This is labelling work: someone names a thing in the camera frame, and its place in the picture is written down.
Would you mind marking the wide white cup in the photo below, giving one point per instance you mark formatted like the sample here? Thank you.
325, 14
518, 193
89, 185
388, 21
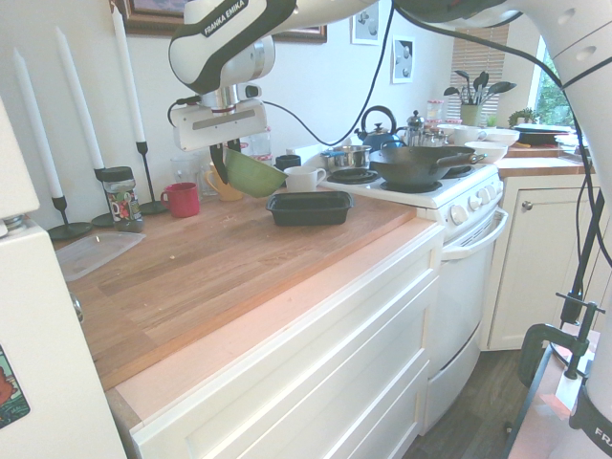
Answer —
303, 181

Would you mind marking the glass french press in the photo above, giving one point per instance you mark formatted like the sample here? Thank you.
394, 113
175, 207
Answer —
416, 131

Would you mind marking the clear plastic container lid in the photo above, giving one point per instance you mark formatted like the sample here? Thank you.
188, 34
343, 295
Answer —
95, 251

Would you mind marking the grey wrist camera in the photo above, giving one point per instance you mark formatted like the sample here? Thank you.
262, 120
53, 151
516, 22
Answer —
251, 91

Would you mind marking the wooden window blind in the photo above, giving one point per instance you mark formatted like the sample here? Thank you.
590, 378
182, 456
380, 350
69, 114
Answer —
478, 62

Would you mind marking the black round pan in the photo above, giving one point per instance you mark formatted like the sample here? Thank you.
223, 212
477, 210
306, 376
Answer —
545, 136

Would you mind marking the white refrigerator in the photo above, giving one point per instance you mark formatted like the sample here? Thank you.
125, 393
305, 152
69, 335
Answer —
43, 344

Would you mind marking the white stove knob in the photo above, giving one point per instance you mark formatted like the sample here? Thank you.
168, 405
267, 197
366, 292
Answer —
457, 215
484, 196
492, 190
474, 203

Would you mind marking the clear plastic box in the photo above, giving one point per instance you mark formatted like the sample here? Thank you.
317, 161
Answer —
569, 146

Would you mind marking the dark green C-clamp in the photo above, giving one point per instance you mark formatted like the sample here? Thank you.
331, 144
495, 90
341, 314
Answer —
531, 354

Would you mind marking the glass jar red checkered lid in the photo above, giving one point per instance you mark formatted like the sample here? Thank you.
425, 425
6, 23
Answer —
260, 143
263, 159
435, 112

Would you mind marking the black mug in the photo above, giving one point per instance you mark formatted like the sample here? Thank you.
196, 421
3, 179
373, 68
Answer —
289, 162

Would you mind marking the robot mounting table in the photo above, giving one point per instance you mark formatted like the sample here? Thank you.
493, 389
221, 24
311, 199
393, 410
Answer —
540, 430

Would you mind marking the small green plant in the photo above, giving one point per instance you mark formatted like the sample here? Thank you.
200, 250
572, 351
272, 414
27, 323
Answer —
520, 116

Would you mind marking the metal cabinet knob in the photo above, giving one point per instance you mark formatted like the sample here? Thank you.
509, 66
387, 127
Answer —
527, 206

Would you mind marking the window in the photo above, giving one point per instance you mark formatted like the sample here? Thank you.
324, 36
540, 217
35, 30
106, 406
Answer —
550, 102

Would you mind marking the black candle holder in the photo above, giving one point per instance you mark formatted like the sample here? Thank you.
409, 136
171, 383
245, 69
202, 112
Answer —
101, 220
67, 232
148, 191

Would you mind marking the clear glass mug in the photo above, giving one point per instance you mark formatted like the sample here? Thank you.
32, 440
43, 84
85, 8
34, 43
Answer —
206, 169
184, 169

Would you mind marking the white ceramic mug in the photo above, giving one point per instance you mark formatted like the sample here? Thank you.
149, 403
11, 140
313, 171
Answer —
466, 136

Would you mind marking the green utensil crock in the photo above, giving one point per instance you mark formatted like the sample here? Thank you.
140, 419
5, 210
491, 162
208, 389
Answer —
471, 115

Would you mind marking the spice jar with black lid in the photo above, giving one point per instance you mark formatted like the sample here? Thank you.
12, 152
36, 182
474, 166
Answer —
122, 201

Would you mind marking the black plastic food container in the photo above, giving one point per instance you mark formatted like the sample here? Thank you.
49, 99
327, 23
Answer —
311, 215

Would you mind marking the white drawer cabinet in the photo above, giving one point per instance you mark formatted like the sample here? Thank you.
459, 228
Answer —
296, 363

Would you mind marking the white kitchen stove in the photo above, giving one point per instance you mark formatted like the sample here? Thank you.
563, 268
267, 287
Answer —
459, 311

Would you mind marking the red mug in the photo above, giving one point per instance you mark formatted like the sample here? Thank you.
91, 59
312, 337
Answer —
184, 201

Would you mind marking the black stove burner coil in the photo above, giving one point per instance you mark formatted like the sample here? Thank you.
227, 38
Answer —
354, 176

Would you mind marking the black kitchen utensil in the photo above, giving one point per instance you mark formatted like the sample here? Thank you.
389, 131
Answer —
462, 75
481, 79
502, 87
450, 90

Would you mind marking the white ceramic bowl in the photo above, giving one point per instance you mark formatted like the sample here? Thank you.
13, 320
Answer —
485, 152
502, 136

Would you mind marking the colourful fridge magnet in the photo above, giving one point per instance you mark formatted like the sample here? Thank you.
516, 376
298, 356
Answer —
12, 392

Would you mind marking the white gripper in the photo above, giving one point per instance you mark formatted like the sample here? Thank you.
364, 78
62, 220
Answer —
220, 125

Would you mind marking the stainless steel pot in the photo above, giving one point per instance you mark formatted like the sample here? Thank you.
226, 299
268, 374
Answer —
349, 159

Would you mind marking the tall white candle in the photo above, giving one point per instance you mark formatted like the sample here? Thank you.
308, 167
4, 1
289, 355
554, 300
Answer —
38, 124
79, 95
128, 76

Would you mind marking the small white wall picture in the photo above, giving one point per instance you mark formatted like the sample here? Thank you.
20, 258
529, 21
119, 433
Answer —
365, 26
403, 59

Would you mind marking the black wok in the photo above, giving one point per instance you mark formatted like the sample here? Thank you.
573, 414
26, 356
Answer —
411, 167

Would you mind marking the white cabinet door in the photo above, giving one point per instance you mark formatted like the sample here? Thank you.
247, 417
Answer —
540, 268

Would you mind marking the yellow mug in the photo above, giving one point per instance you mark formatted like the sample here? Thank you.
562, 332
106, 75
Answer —
234, 195

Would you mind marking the black camera stand pole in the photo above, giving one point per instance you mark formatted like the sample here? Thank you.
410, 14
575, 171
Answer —
584, 258

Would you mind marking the green ceramic bowl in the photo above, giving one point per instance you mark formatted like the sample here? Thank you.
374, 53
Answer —
253, 179

